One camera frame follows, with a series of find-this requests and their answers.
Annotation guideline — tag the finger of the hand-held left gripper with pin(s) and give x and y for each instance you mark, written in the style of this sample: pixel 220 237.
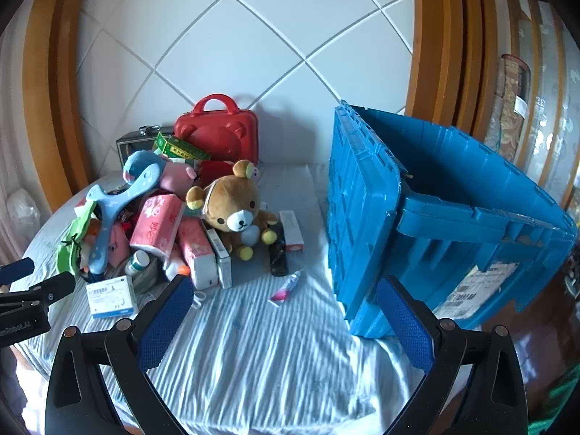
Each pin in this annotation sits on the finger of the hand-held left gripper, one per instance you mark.
pixel 18 269
pixel 50 290

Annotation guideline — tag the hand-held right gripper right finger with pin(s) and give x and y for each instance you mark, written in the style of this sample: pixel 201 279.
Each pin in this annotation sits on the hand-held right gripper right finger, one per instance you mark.
pixel 405 326

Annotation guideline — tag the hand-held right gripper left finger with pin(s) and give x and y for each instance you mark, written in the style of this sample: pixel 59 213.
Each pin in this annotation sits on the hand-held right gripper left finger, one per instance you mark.
pixel 165 321

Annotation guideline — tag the white medicine bottle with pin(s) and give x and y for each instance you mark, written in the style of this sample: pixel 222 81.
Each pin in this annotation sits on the white medicine bottle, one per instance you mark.
pixel 136 263

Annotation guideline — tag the blue plastic storage crate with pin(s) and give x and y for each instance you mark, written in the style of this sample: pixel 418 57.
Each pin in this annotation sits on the blue plastic storage crate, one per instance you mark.
pixel 371 217

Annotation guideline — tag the brown bear plush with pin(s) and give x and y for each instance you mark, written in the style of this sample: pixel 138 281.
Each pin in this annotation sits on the brown bear plush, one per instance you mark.
pixel 235 199

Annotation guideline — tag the green cloth pouch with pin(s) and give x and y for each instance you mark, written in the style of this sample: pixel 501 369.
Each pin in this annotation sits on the green cloth pouch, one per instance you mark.
pixel 68 244

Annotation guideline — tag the white blue medicine box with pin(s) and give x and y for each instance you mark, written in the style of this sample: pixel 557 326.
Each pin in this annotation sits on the white blue medicine box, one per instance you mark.
pixel 111 297

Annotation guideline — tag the clear plastic bag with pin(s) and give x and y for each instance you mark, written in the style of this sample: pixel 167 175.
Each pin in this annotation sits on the clear plastic bag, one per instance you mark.
pixel 22 206

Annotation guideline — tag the pink tissue pack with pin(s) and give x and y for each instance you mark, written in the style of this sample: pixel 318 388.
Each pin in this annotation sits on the pink tissue pack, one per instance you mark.
pixel 156 224
pixel 197 253

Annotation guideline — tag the pig plush orange dress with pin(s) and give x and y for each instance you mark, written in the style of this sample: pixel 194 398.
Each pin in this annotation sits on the pig plush orange dress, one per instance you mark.
pixel 115 242

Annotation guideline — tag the long white box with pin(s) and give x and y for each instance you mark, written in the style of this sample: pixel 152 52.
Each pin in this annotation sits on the long white box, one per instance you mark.
pixel 222 258

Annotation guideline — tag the light blue Y-shaped toy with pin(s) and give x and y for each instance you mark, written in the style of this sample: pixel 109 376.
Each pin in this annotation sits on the light blue Y-shaped toy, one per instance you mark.
pixel 108 217

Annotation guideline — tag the white curtain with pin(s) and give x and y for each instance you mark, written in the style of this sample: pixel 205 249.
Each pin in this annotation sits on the white curtain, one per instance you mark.
pixel 13 154

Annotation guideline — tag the small cream tube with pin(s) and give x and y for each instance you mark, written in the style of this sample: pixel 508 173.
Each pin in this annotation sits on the small cream tube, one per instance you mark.
pixel 285 287

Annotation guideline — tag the pink plush toy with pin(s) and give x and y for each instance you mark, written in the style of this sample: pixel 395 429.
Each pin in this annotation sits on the pink plush toy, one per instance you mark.
pixel 174 176

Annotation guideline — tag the white box red print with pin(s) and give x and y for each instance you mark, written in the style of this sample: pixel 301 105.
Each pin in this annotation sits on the white box red print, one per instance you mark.
pixel 292 231

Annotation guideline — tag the blue plush toy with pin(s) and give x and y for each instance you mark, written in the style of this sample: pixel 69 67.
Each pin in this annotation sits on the blue plush toy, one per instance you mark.
pixel 138 165

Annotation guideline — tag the dark gift box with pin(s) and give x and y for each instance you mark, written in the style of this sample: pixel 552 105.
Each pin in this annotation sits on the dark gift box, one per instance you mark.
pixel 136 145

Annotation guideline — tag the green fabric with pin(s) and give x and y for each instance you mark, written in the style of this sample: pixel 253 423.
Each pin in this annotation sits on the green fabric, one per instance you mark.
pixel 562 398

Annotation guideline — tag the green flat box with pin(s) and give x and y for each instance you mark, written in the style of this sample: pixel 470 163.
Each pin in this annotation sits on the green flat box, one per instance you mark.
pixel 181 147

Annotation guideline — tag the red toy suitcase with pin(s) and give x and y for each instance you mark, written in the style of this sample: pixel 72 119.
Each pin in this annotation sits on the red toy suitcase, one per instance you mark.
pixel 217 136

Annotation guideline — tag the rolled patterned carpet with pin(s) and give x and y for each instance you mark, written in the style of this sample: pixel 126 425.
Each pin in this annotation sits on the rolled patterned carpet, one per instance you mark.
pixel 510 99

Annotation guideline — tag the wooden glass door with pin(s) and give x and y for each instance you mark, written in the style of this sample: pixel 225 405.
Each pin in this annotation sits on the wooden glass door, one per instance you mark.
pixel 548 99

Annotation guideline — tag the wooden frame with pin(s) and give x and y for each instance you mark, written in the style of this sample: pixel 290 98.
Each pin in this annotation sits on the wooden frame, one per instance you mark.
pixel 54 99
pixel 453 54

